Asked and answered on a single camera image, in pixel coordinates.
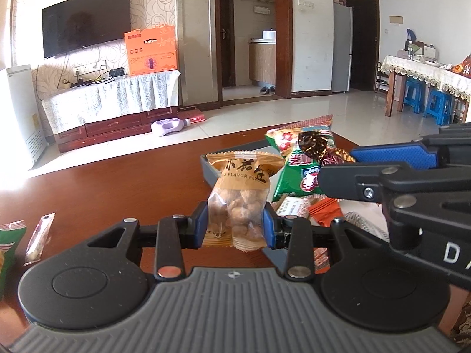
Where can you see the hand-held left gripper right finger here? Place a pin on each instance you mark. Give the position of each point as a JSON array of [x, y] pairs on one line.
[[268, 228]]

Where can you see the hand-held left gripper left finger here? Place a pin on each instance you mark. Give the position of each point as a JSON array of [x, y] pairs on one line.
[[200, 226]]

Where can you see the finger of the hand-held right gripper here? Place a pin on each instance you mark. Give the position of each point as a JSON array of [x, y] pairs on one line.
[[346, 182], [397, 154]]

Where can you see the orange snack packet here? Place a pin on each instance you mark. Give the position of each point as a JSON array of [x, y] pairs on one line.
[[325, 211]]

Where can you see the clear yellow peanut packet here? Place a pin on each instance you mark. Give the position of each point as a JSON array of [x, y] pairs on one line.
[[239, 206]]

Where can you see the brown foil chocolate candy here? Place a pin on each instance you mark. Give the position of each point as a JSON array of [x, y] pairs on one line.
[[312, 143]]

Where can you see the grey cardboard box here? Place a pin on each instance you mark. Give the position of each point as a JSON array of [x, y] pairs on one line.
[[206, 171]]

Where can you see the white red snack packet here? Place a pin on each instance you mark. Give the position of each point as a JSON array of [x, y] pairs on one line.
[[294, 206]]

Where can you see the printed paper sheet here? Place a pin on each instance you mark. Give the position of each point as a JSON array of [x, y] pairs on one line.
[[362, 224]]

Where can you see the green snack bag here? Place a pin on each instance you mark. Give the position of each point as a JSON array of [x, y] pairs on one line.
[[294, 169], [9, 253]]

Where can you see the blue plastic stool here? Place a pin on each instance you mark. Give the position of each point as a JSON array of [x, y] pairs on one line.
[[413, 97], [438, 108]]

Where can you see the dining table with lace cloth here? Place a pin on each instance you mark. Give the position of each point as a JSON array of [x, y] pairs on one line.
[[423, 71]]

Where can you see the purple white bottle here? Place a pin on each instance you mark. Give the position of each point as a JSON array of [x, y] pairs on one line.
[[169, 127]]

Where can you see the white cardboard box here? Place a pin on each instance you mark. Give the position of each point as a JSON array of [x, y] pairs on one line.
[[429, 51]]

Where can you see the red flat packet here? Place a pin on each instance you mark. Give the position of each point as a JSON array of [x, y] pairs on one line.
[[193, 116]]

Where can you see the orange snack bag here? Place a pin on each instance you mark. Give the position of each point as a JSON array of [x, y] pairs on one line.
[[466, 65]]

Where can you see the dark brown door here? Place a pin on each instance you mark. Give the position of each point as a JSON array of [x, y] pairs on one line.
[[364, 44]]

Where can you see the blue bag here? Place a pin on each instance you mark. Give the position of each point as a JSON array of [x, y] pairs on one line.
[[411, 38]]

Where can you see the silver refrigerator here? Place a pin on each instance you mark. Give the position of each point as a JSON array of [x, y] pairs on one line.
[[342, 47]]

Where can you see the grey slippers pair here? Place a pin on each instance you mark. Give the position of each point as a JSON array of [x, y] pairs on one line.
[[267, 89]]

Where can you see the wooden television cabinet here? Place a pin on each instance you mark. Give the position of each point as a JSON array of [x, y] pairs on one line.
[[114, 128]]

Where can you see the wooden kitchen cabinet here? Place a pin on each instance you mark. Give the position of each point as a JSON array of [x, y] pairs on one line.
[[262, 62]]

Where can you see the tv cabinet with white cloth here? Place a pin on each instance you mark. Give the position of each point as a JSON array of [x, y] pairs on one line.
[[110, 97]]

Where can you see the clear stick snack packet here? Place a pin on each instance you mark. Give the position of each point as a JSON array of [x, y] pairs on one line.
[[38, 239]]

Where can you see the white pot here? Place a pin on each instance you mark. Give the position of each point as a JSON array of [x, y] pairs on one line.
[[269, 33]]

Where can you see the black router box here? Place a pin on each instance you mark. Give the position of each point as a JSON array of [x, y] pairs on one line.
[[116, 72]]

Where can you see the orange gift box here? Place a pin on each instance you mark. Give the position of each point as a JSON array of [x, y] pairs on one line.
[[151, 49]]

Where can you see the black set-top box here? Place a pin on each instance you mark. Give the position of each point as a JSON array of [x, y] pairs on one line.
[[81, 83]]

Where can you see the dark wooden door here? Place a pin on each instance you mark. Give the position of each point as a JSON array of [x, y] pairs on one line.
[[226, 33]]

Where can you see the white chest freezer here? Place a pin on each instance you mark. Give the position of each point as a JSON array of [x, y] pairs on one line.
[[18, 114]]

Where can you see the black television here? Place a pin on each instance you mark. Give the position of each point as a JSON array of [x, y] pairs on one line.
[[86, 22]]

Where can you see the white wall socket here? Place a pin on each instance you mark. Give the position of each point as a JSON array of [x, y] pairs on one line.
[[100, 65], [80, 71]]

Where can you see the white wall box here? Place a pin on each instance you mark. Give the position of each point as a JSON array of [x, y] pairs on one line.
[[263, 9]]

